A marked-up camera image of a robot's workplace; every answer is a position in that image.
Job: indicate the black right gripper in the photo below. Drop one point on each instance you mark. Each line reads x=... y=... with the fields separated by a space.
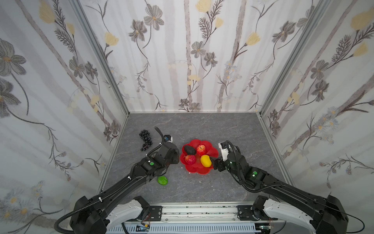
x=220 y=163

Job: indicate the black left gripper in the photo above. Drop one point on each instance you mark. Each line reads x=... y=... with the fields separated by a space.
x=173 y=149

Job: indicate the black avocado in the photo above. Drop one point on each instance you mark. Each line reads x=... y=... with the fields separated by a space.
x=189 y=150

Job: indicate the dark red wrinkled fruit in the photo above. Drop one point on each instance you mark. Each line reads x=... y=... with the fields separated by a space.
x=190 y=159

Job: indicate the green lime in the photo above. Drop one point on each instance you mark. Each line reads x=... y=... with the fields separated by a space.
x=162 y=180

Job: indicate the yellow lemon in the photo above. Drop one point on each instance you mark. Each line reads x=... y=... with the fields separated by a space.
x=205 y=161

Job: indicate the red flower-shaped plate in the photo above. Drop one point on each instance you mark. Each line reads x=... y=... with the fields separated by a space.
x=211 y=151

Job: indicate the red apple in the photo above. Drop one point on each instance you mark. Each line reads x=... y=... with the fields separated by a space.
x=201 y=150

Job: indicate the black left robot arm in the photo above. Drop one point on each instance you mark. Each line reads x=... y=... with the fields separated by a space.
x=104 y=211

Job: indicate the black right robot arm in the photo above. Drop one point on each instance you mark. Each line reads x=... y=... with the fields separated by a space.
x=283 y=201

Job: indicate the black grape bunch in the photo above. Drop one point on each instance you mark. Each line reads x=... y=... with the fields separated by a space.
x=147 y=140

